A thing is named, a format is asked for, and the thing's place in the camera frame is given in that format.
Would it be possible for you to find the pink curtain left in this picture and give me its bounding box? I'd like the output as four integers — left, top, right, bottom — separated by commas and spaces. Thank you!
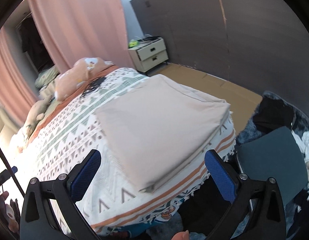
0, 27, 39, 126

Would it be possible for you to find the beige plush animal toy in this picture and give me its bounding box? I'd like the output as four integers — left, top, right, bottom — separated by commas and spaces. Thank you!
23, 95, 53, 138

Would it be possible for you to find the pink curtain right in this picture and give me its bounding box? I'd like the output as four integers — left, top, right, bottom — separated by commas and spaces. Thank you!
27, 0, 133, 73

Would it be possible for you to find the pink plush pillow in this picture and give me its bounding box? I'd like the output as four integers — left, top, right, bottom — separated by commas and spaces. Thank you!
54, 57, 114, 102

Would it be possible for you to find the patterned white bed cover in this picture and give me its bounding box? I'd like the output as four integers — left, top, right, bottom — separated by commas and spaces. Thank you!
18, 68, 235, 236

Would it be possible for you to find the black cable bundle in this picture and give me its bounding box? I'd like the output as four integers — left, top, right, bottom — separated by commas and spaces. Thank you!
80, 76, 106, 99

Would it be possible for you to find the crumpled pale bedding pile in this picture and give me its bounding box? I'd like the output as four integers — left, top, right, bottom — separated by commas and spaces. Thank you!
35, 66, 60, 93

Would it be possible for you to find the white bedside cabinet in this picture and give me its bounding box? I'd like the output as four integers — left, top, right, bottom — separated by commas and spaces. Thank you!
129, 37, 169, 73

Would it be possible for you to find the pink curtain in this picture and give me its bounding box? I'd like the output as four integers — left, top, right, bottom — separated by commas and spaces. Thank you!
0, 27, 39, 126
27, 0, 133, 73

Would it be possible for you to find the person left hand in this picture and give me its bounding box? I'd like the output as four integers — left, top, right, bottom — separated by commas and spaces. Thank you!
0, 191, 19, 234

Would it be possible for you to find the beige large shirt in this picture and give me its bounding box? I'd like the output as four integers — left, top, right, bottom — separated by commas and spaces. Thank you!
95, 74, 230, 192

